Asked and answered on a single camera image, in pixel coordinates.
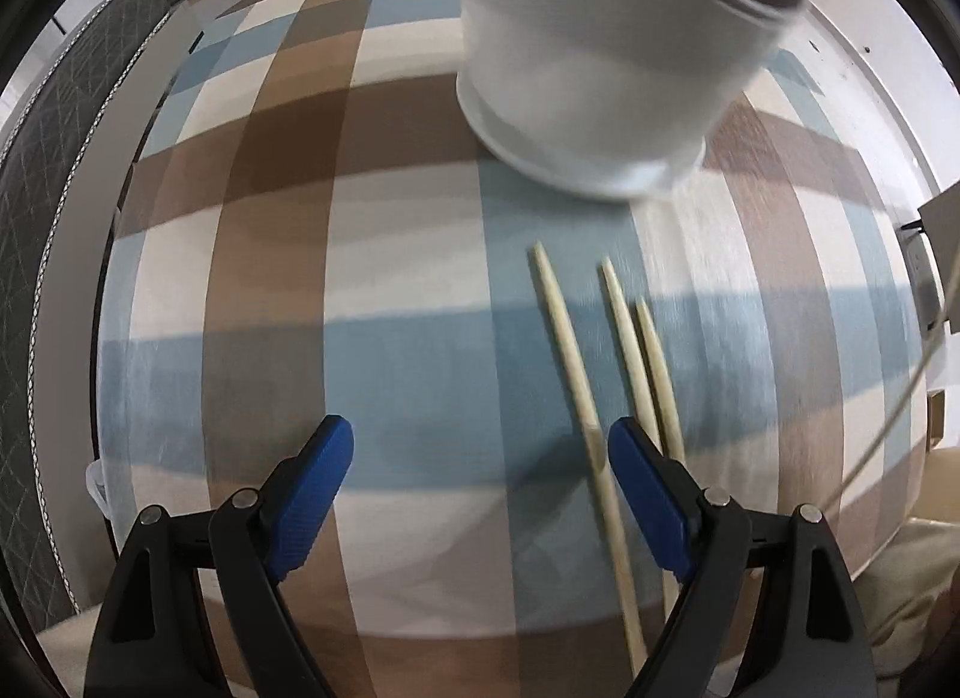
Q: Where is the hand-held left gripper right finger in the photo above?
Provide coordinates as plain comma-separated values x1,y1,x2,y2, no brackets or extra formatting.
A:
607,417,878,698

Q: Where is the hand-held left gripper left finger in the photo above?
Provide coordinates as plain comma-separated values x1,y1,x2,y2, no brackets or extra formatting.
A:
84,414,355,698

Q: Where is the wooden chopstick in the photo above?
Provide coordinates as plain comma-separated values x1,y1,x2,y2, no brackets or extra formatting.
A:
599,258,662,446
529,241,648,678
634,298,686,464

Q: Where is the white utensil holder cup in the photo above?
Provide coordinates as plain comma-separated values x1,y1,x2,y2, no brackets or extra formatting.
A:
454,0,808,201

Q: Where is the chequered tablecloth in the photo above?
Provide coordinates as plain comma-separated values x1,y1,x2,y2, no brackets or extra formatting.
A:
90,0,932,685

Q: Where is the beige cloth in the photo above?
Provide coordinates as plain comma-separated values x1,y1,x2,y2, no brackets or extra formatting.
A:
853,514,960,698

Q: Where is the small cardboard piece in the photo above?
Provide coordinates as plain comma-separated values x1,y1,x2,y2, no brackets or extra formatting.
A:
927,390,950,454

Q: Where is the grey box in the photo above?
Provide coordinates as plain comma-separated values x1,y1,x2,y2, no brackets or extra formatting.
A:
896,178,960,334

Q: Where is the grey quilted bed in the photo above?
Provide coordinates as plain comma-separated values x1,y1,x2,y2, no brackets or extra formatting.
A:
0,0,182,631

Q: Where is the white cable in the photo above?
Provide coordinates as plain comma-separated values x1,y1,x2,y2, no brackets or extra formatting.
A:
821,293,960,513

